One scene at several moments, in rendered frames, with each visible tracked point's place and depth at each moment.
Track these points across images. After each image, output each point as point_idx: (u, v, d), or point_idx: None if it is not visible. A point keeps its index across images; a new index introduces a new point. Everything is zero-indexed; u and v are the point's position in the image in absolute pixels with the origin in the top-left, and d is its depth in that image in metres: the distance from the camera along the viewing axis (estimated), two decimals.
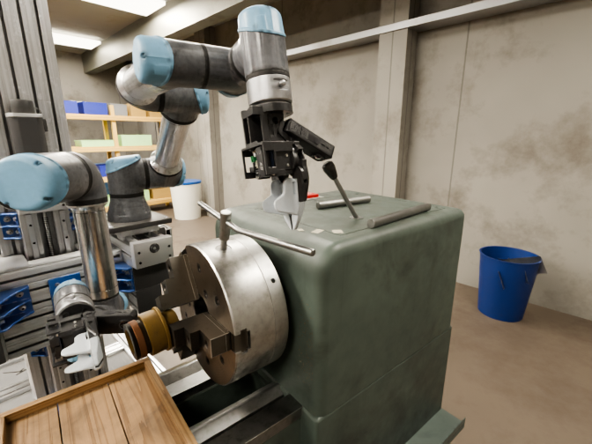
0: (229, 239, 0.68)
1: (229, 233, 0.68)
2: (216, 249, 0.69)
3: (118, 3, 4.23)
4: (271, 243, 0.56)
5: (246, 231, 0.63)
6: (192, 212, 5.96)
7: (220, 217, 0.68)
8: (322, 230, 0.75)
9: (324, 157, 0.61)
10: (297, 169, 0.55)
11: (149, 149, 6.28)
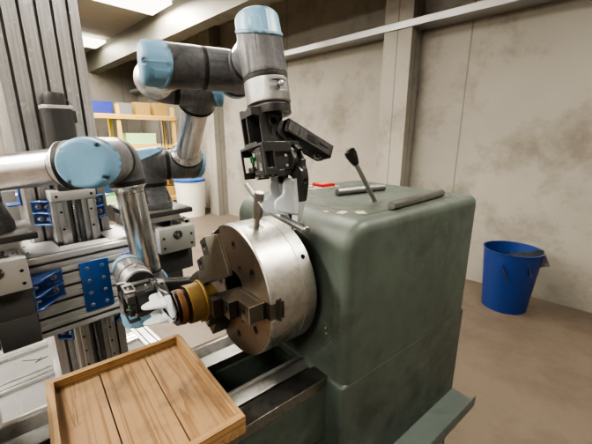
0: (261, 218, 0.73)
1: (262, 214, 0.73)
2: (249, 226, 0.74)
3: (125, 2, 4.28)
4: (281, 220, 0.59)
5: None
6: (196, 210, 6.01)
7: None
8: (346, 211, 0.80)
9: (323, 157, 0.61)
10: (296, 169, 0.55)
11: None
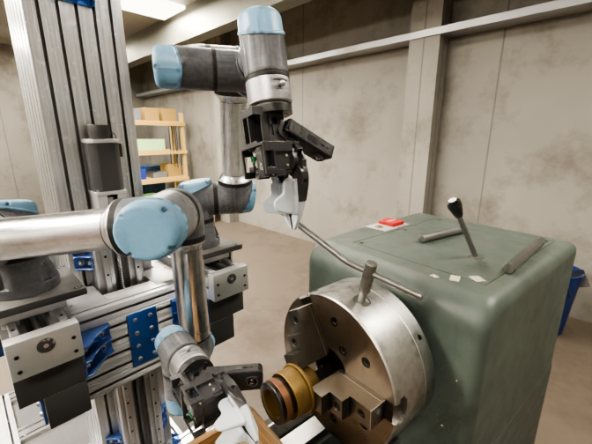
0: (358, 289, 0.62)
1: (360, 286, 0.61)
2: (366, 299, 0.64)
3: (137, 7, 4.17)
4: (307, 231, 0.67)
5: (339, 258, 0.63)
6: None
7: (380, 280, 0.59)
8: (459, 277, 0.68)
9: (324, 157, 0.61)
10: (297, 169, 0.55)
11: (162, 153, 6.22)
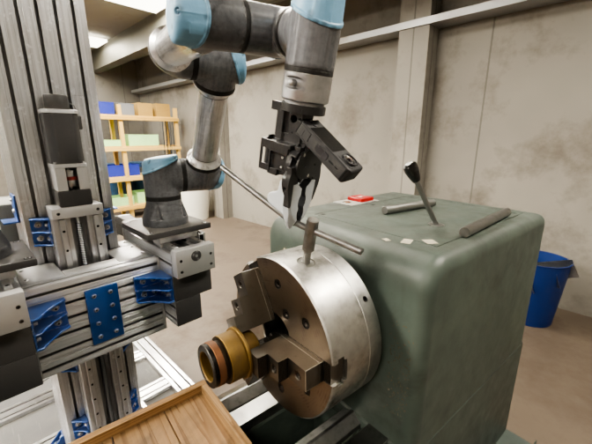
0: (301, 248, 0.59)
1: (303, 245, 0.58)
2: (312, 261, 0.61)
3: None
4: (254, 191, 0.64)
5: (283, 217, 0.60)
6: (200, 213, 5.87)
7: (321, 237, 0.56)
8: (411, 240, 0.66)
9: (338, 176, 0.50)
10: (285, 174, 0.53)
11: (156, 149, 6.19)
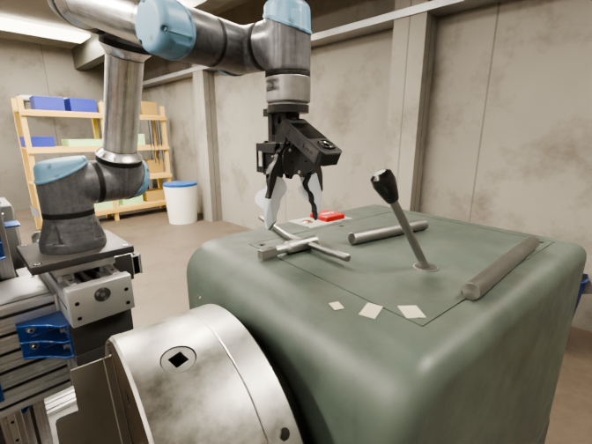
0: (284, 242, 0.55)
1: (290, 240, 0.56)
2: (193, 353, 0.33)
3: None
4: (271, 228, 0.70)
5: (287, 233, 0.62)
6: (188, 217, 5.59)
7: (314, 243, 0.55)
8: (380, 307, 0.38)
9: (317, 162, 0.50)
10: (272, 166, 0.55)
11: (142, 149, 5.92)
